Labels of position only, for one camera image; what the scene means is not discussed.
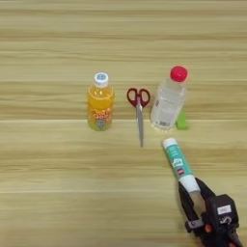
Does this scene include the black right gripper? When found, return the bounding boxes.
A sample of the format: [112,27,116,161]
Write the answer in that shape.
[178,177,244,247]

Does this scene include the teal and white glue stick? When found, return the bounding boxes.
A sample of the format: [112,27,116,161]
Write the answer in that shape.
[161,137,202,195]

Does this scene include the green rectangular block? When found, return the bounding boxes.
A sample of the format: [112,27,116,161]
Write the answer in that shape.
[176,109,189,131]

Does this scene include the clear water bottle red cap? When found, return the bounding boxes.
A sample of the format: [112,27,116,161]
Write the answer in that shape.
[150,65,189,133]

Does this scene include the small black box white label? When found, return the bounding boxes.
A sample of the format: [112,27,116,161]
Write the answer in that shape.
[205,193,240,228]

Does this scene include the orange juice bottle white cap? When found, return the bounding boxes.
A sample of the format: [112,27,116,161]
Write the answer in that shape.
[86,71,116,132]

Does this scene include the red handled scissors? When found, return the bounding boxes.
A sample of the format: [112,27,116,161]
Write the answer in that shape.
[125,87,151,149]

